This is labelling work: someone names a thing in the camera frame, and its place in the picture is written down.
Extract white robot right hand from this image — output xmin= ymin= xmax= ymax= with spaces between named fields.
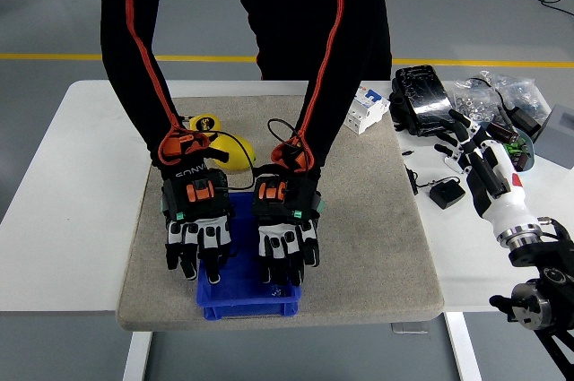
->
xmin=432 ymin=108 xmax=542 ymax=235

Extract grey box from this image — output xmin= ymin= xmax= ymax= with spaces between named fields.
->
xmin=533 ymin=102 xmax=574 ymax=171

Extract blue plastic box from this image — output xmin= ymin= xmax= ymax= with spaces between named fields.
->
xmin=196 ymin=192 xmax=302 ymax=320

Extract green connector pieces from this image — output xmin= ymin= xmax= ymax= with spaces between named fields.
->
xmin=501 ymin=141 xmax=530 ymax=158

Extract light blue bowl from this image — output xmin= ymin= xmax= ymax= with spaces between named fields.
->
xmin=486 ymin=120 xmax=536 ymax=172

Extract black power adapter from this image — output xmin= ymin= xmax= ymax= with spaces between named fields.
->
xmin=498 ymin=100 xmax=546 ymax=140

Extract clear bag of metal nuts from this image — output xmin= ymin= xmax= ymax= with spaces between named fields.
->
xmin=448 ymin=77 xmax=503 ymax=126

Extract clear bag of small parts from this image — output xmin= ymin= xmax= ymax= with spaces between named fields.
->
xmin=482 ymin=71 xmax=552 ymax=116

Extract black glossy case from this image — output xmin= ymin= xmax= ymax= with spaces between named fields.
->
xmin=387 ymin=64 xmax=463 ymax=138

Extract grey-brown mat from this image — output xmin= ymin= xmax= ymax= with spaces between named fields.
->
xmin=115 ymin=93 xmax=446 ymax=332

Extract white table leg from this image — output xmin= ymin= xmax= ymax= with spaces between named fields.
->
xmin=121 ymin=330 xmax=153 ymax=381
xmin=443 ymin=311 xmax=483 ymax=381

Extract white circuit breaker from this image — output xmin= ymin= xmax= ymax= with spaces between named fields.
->
xmin=343 ymin=87 xmax=391 ymax=135

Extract yellow lemon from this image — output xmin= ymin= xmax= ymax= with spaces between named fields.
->
xmin=208 ymin=133 xmax=257 ymax=172

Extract yellow tape measure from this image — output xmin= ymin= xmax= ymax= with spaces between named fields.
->
xmin=178 ymin=114 xmax=222 ymax=135

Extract black adapter with cord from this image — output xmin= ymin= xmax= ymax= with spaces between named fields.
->
xmin=404 ymin=164 xmax=467 ymax=211

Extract metal bracket under table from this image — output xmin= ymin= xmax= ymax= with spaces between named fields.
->
xmin=390 ymin=321 xmax=430 ymax=335

